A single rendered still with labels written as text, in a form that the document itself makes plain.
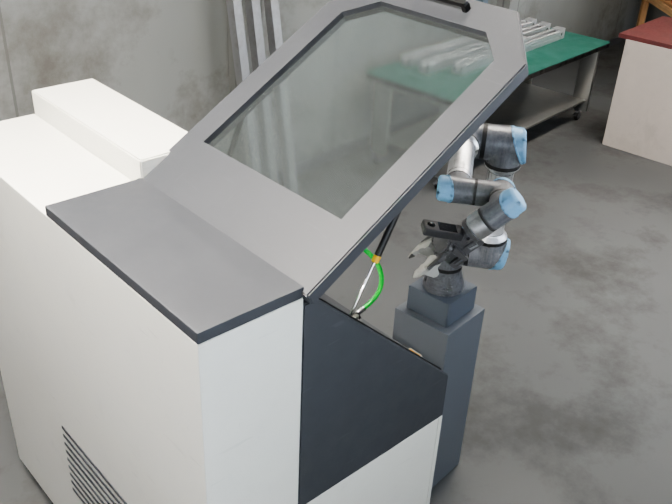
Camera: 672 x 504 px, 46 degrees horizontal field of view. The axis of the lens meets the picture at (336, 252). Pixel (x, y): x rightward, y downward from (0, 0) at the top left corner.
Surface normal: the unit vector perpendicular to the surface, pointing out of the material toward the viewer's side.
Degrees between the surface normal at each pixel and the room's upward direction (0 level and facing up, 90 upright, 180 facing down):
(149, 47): 90
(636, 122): 90
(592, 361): 0
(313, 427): 90
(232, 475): 90
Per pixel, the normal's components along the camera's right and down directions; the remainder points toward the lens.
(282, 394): 0.67, 0.40
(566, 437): 0.04, -0.86
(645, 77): -0.67, 0.35
